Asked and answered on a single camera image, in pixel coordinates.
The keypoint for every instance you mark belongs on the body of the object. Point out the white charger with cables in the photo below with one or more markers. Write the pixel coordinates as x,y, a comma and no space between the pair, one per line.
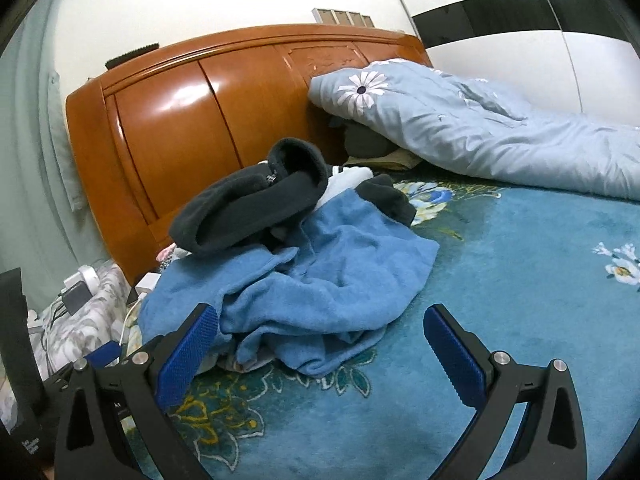
79,288

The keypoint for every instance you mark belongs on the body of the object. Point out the teal floral bed blanket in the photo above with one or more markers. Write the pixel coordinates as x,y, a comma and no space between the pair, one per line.
541,275

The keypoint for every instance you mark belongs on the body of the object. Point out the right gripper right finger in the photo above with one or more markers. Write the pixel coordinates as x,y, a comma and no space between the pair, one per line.
550,442

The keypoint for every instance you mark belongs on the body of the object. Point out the blue fleece garment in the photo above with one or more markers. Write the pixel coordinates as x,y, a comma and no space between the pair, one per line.
345,273

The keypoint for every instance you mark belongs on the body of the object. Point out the wooden headboard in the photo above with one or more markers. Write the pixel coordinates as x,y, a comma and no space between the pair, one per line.
150,134

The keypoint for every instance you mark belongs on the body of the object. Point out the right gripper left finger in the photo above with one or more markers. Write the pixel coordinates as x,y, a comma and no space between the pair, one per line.
91,443

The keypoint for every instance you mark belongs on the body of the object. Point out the black and white fleece jacket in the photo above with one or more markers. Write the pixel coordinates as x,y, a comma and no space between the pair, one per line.
263,202

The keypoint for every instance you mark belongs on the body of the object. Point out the white wall switch panel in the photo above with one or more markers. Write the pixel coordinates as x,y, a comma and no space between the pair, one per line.
337,17

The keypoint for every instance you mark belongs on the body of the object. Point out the dark green pillow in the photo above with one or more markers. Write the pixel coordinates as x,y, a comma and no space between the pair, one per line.
362,142

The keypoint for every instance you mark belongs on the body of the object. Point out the black remote on headboard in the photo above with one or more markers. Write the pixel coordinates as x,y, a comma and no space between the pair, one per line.
128,56

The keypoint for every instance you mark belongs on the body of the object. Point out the white black-striped wardrobe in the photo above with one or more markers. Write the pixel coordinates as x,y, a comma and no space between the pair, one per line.
564,55

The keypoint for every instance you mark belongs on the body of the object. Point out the light blue floral quilt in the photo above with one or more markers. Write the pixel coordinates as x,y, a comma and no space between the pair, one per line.
473,127

